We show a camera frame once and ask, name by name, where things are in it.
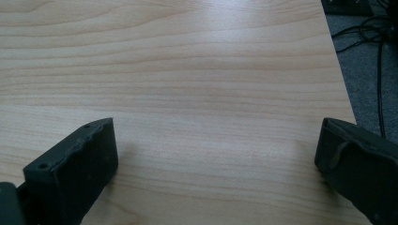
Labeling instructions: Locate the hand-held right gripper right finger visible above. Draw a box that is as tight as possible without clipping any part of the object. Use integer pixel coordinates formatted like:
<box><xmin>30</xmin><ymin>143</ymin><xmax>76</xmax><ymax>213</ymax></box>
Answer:
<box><xmin>314</xmin><ymin>117</ymin><xmax>398</xmax><ymax>225</ymax></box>

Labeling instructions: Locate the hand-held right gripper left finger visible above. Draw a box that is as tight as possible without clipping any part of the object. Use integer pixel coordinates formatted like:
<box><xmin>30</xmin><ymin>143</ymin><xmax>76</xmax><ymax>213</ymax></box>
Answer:
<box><xmin>22</xmin><ymin>117</ymin><xmax>119</xmax><ymax>225</ymax></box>

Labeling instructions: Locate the black stand base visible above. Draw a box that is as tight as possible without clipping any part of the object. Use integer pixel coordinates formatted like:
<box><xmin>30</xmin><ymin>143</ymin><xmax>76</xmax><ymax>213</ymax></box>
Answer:
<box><xmin>320</xmin><ymin>0</ymin><xmax>375</xmax><ymax>17</ymax></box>

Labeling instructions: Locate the black cable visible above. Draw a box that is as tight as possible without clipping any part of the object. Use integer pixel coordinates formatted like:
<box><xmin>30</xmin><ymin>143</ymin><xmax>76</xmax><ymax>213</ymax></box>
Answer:
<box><xmin>330</xmin><ymin>15</ymin><xmax>398</xmax><ymax>139</ymax></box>

